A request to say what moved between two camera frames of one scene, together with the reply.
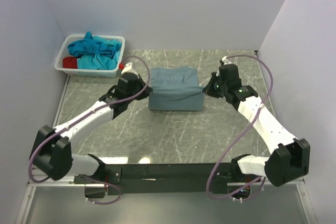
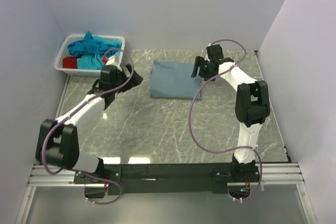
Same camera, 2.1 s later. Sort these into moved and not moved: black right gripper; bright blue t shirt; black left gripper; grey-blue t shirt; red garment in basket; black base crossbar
Moved: black right gripper; black left gripper; grey-blue t shirt
Not moved: black base crossbar; red garment in basket; bright blue t shirt
